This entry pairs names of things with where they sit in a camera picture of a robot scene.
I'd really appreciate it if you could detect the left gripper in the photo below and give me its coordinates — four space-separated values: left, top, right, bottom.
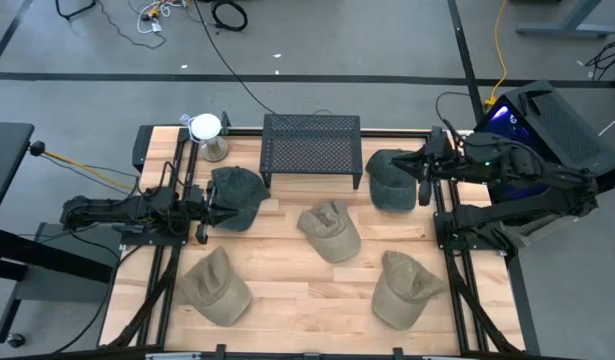
189 180 240 245

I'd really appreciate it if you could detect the white cable bundle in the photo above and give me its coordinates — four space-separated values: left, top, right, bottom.
136 0 188 35

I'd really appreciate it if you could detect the black desk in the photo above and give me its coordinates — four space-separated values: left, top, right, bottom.
0 121 116 346

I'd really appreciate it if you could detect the white rod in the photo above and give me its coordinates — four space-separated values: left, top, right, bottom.
597 108 615 137

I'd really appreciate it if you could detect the silver aluminium bar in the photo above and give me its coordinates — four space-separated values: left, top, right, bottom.
145 352 202 360

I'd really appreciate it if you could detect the yellow cable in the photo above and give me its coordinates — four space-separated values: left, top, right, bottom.
484 0 511 109
41 149 134 192

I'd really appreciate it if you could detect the black cable bundle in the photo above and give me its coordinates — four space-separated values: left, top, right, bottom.
584 32 615 82

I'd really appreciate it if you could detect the black controller box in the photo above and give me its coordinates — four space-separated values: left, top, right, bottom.
131 124 154 174

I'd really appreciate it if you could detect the black perforated metal shelf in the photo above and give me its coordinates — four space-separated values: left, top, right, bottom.
259 113 364 190

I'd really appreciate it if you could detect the khaki baseball cap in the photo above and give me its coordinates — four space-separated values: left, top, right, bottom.
296 200 362 264
370 250 449 331
174 245 253 328

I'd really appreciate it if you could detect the grey desk foot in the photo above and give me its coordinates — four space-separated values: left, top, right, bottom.
515 0 615 40

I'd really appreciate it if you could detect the black computer tower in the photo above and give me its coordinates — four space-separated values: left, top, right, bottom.
474 78 615 204

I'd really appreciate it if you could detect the long black cable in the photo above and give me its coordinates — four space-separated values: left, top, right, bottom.
193 0 278 116

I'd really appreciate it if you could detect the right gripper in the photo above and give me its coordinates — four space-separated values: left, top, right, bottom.
391 125 458 207

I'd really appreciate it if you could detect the dark grey baseball cap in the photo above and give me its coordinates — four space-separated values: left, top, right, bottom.
365 148 419 212
209 166 272 233

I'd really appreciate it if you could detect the black coiled cable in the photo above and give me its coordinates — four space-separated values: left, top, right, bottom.
210 0 249 33

